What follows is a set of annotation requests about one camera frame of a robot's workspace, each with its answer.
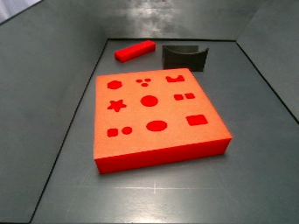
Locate red arch bar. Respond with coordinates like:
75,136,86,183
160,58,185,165
114,40,156,63

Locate black curved fixture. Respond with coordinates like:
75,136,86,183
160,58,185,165
162,45,209,72

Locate red foam shape-hole board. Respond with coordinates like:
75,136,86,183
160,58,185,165
93,68,230,173

